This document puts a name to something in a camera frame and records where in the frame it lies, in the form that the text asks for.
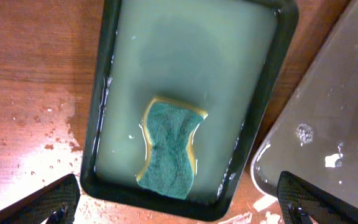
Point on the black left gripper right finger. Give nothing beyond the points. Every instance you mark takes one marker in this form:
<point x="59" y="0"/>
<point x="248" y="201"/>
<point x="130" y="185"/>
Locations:
<point x="302" y="202"/>

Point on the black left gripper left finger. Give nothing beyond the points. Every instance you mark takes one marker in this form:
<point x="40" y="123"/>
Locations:
<point x="54" y="203"/>

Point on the green and yellow sponge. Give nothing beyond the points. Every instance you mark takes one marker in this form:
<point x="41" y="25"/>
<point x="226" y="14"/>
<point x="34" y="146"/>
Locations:
<point x="168" y="127"/>

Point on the dark brown tray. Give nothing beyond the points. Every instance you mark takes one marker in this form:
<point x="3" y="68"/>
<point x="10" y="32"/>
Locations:
<point x="316" y="135"/>

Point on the green tray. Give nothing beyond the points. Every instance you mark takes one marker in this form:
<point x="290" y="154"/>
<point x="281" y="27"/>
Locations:
<point x="223" y="57"/>

